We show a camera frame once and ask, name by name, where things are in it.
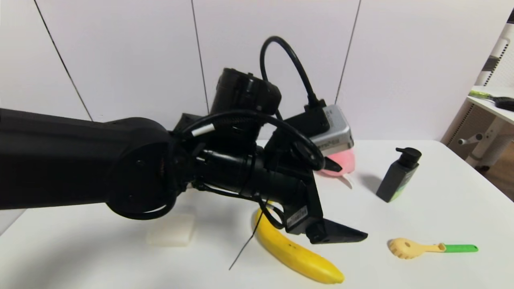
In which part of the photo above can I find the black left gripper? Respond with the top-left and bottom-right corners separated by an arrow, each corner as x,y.
252,156 -> 369,244

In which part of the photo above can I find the yellow banana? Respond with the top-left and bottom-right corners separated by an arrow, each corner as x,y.
254,202 -> 345,285

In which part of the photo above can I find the pink plush peach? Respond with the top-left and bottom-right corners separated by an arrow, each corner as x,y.
319,148 -> 357,189

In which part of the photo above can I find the black pump bottle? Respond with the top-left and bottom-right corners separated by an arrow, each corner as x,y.
376,147 -> 422,203

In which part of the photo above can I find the white soap bar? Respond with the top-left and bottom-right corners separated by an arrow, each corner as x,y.
146,213 -> 196,247

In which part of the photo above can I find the white side desk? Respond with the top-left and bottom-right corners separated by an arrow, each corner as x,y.
441,85 -> 514,173

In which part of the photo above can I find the white perforated panel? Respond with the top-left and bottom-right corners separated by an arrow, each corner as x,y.
478,24 -> 514,87

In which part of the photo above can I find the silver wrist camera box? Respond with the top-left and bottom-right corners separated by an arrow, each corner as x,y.
309,105 -> 355,156

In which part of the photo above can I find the yellow spoon green handle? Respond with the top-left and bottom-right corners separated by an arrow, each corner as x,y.
388,238 -> 479,260

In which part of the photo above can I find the black sleeved arm cable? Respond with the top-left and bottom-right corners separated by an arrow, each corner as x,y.
177,110 -> 326,171

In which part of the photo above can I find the black camera cable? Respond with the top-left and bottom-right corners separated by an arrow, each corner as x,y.
259,36 -> 330,137

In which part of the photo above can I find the green handled black brush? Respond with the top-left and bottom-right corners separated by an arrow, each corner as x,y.
469,90 -> 514,112

